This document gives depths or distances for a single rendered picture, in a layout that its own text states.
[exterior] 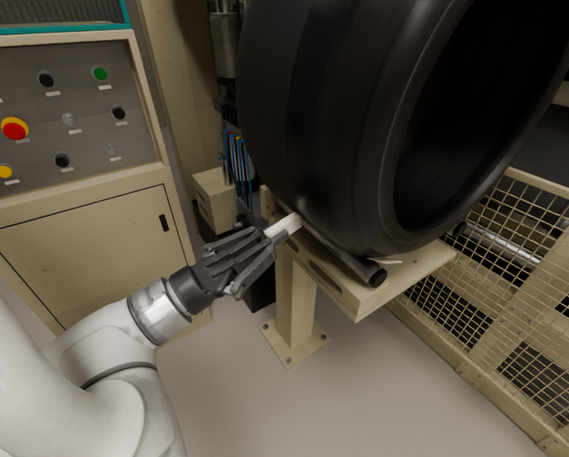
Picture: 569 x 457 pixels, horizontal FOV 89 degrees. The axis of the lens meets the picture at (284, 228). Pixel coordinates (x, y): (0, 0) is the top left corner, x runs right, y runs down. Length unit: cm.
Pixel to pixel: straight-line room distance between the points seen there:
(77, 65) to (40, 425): 84
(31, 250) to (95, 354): 72
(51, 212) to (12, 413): 81
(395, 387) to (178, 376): 96
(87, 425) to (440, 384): 144
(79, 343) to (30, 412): 18
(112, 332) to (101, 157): 69
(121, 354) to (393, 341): 136
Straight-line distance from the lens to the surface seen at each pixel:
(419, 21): 36
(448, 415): 156
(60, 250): 114
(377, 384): 151
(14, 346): 31
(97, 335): 47
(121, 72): 101
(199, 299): 46
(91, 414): 35
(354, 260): 61
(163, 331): 47
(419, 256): 84
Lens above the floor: 134
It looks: 39 degrees down
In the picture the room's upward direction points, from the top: straight up
